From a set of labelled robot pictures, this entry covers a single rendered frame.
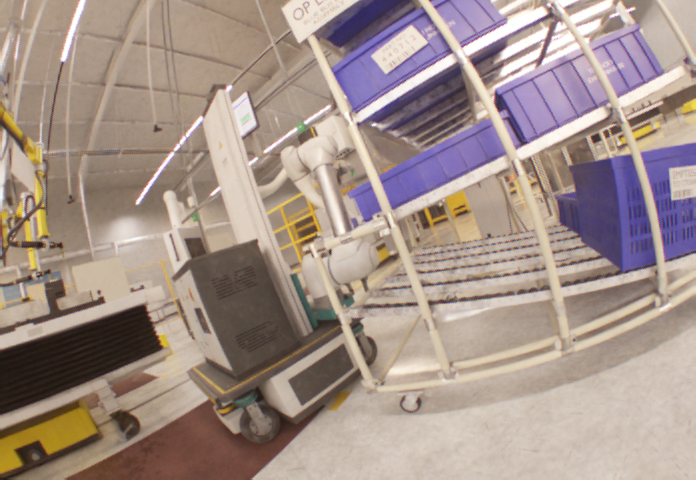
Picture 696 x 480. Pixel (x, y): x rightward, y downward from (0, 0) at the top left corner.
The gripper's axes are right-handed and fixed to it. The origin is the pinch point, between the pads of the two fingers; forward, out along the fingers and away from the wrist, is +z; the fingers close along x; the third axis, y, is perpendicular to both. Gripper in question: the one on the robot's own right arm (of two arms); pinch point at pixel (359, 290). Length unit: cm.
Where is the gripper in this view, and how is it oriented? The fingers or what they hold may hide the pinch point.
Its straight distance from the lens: 175.8
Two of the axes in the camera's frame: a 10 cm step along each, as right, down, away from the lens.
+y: -6.7, 2.2, -7.1
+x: 6.4, -3.0, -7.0
